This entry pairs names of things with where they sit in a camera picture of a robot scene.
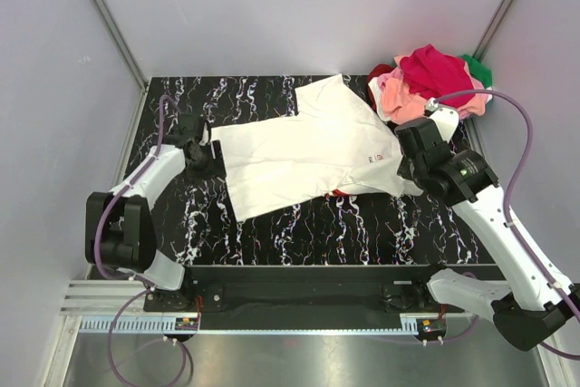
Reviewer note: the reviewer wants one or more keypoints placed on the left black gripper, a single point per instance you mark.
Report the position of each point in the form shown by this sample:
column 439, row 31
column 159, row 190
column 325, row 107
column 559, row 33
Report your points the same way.
column 216, row 167

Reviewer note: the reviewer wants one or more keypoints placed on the left aluminium corner post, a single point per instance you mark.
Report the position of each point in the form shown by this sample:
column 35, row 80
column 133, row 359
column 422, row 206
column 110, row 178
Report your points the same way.
column 115, row 33

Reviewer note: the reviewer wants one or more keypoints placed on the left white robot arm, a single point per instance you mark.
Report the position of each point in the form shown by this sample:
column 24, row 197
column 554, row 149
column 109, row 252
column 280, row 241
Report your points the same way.
column 120, row 239

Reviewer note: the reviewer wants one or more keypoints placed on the white t-shirt red print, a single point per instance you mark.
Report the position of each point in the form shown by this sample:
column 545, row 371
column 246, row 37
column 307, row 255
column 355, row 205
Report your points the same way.
column 335, row 144

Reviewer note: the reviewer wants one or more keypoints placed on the grey slotted cable duct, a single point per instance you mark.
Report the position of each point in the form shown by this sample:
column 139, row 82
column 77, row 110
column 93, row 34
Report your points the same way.
column 212, row 325

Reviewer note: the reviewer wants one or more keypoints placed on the green t-shirt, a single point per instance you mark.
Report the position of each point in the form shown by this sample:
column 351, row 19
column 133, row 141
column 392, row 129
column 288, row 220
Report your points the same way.
column 478, row 71

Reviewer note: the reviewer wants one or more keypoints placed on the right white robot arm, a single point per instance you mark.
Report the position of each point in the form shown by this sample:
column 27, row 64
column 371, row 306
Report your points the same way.
column 537, row 299

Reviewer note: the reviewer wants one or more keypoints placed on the pink t-shirt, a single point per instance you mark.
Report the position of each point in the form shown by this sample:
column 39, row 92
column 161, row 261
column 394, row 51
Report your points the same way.
column 398, row 105

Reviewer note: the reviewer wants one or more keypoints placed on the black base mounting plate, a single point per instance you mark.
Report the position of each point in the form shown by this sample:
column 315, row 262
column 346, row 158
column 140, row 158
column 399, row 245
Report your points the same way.
column 364, row 280

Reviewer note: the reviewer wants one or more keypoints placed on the magenta t-shirt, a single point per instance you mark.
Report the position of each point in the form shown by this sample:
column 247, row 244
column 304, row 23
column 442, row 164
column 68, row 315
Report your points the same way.
column 431, row 73

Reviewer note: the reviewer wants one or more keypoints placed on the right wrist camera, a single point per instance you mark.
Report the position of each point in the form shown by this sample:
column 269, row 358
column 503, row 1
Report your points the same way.
column 445, row 117

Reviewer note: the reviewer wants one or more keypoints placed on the right aluminium corner post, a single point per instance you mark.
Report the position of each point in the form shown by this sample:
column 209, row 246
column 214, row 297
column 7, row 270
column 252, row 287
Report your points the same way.
column 497, row 19

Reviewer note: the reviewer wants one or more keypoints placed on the aluminium corner post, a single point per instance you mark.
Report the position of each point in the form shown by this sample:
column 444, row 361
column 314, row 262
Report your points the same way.
column 115, row 33
column 497, row 19

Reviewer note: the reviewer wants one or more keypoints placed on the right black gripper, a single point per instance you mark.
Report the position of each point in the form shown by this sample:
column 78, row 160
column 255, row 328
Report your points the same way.
column 403, row 169

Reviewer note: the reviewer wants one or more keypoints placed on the aluminium rail profile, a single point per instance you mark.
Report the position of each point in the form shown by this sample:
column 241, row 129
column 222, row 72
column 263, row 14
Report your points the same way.
column 104, row 296

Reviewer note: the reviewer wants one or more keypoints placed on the dark red t-shirt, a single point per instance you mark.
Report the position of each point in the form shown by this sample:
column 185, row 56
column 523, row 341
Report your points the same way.
column 372, row 88

